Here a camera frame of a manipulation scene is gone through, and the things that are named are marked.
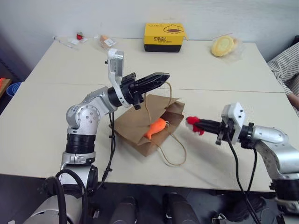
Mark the wooden board with orange item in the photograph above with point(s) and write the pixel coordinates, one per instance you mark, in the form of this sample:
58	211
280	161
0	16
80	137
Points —
4	85

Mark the red strawberry plush toy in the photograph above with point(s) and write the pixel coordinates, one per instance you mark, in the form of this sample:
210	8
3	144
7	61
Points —
80	36

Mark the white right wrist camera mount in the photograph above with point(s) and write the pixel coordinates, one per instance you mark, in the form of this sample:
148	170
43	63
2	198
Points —
234	116

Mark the yellow duck print box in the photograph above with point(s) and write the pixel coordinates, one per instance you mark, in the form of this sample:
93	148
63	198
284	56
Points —
163	37

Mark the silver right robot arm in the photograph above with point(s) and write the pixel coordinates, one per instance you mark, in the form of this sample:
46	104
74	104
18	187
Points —
278	149

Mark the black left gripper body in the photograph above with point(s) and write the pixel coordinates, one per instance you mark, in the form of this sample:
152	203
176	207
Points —
129	92

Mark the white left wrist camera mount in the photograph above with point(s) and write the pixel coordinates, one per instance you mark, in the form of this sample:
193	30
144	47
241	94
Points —
115	63

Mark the person in striped shirt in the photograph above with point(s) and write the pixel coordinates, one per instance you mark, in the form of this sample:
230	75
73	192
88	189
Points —
286	67

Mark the yellow round plush in plastic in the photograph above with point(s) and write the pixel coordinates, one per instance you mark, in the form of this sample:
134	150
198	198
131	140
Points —
223	46

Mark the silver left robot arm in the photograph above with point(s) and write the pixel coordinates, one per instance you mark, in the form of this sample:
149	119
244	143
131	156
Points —
81	116

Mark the blue bucket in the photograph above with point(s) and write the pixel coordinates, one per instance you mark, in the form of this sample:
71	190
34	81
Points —
14	89

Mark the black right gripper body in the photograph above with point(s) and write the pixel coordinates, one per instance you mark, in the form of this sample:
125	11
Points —
225	133

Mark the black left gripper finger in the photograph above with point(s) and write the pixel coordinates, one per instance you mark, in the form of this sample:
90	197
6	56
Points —
151	78
154	86

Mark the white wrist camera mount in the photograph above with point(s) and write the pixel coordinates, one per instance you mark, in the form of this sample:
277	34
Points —
115	63
234	116

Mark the orange toy in plastic bag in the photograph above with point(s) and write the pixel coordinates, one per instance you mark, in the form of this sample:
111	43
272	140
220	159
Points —
105	41

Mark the brown paper bag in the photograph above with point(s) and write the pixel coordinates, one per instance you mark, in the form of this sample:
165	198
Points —
137	126

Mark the clear plastic wrapper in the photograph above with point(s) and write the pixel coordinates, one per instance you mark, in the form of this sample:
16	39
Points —
70	42

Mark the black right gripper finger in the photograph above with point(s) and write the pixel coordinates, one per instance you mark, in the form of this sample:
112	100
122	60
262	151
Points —
210	123
209	130

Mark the orange fish plush toy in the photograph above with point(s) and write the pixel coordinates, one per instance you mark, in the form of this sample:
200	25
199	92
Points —
156	128

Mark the person's bare forearm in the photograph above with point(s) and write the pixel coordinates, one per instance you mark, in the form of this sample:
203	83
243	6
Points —
294	103

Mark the dark rounded shape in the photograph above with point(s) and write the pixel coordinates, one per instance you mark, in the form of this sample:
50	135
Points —
178	208
123	211

